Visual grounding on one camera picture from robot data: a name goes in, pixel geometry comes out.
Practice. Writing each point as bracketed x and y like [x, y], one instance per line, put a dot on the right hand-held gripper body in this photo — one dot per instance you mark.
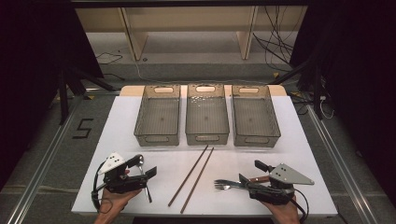
[286, 175]

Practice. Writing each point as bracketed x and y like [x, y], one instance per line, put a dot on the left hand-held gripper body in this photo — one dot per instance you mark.
[120, 183]

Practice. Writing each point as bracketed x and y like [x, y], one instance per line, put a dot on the brown wooden chopstick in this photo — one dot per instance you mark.
[197, 181]
[188, 175]

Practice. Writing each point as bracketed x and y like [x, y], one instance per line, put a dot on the grey transparent plastic bin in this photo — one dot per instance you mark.
[207, 119]
[255, 121]
[158, 119]

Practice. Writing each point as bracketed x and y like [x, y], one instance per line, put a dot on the person's left hand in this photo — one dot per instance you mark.
[116, 200]

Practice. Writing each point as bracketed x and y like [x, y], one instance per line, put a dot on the person's right hand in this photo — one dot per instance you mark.
[285, 214]

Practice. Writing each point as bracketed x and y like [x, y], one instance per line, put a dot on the white table cover sheet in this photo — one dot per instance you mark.
[233, 161]

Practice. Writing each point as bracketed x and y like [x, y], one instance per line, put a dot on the black metal stand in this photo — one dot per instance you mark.
[317, 93]

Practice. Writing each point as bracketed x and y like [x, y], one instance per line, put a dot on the black tripod stand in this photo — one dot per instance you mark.
[63, 99]

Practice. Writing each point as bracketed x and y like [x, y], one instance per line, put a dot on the black curtain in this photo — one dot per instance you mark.
[358, 77]
[31, 77]

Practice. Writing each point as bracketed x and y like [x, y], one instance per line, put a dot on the light wooden shelf unit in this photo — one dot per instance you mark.
[190, 18]

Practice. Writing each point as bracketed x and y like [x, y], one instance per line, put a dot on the aluminium floor rail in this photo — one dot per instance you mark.
[342, 161]
[40, 177]

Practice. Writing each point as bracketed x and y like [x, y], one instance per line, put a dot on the black frame bar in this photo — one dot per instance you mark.
[186, 3]

